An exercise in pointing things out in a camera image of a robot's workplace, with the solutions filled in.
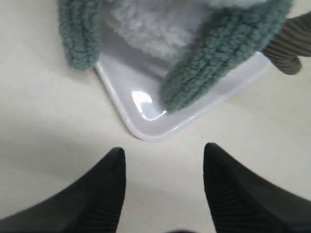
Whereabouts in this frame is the green fluffy scarf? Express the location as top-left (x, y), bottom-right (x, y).
top-left (57, 0), bottom-right (293, 112)

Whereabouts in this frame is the white snowman plush toy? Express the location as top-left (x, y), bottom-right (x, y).
top-left (104, 0), bottom-right (303, 76)

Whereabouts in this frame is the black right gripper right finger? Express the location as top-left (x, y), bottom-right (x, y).
top-left (203, 143), bottom-right (311, 233)

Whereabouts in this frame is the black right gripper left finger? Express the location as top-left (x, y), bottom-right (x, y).
top-left (0, 148), bottom-right (126, 233)

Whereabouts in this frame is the white plastic tray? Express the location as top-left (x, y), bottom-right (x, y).
top-left (94, 21), bottom-right (272, 143)

